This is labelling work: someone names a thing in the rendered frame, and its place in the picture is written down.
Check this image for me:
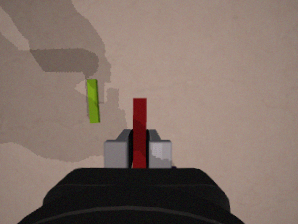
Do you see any lime green rod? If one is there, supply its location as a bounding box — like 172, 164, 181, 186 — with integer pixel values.
87, 79, 100, 123

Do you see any red rod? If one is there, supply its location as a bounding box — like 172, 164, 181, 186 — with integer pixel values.
133, 98, 147, 168

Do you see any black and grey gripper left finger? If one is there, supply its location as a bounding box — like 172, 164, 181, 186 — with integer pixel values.
104, 129, 133, 168

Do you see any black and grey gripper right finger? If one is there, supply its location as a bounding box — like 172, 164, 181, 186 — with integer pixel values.
146, 129, 172, 168

